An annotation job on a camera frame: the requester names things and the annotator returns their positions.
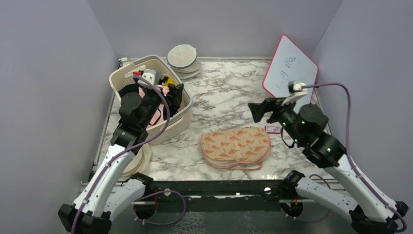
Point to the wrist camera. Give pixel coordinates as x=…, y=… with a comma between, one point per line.
x=146, y=76
x=297, y=90

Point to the red staples box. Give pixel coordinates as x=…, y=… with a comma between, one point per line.
x=273, y=129

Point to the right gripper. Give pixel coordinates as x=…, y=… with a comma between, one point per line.
x=258, y=109

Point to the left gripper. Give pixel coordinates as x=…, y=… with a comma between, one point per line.
x=175, y=92

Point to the pink bra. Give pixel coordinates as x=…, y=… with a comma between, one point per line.
x=158, y=116

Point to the peach patterned mesh laundry bag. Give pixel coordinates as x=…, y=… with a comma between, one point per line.
x=236, y=149

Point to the pink framed whiteboard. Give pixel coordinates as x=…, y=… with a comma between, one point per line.
x=289, y=63

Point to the yellow garment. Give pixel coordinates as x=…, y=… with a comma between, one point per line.
x=166, y=80

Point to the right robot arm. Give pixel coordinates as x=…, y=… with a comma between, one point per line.
x=367, y=209

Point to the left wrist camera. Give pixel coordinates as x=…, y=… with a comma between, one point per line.
x=146, y=76

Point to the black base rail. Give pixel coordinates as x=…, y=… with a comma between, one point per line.
x=214, y=196

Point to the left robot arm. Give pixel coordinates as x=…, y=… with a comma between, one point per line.
x=94, y=210

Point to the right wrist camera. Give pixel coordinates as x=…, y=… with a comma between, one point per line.
x=297, y=90

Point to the cream plastic laundry basket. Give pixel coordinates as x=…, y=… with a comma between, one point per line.
x=133, y=123

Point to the cream round laundry bags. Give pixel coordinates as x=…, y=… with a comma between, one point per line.
x=140, y=163

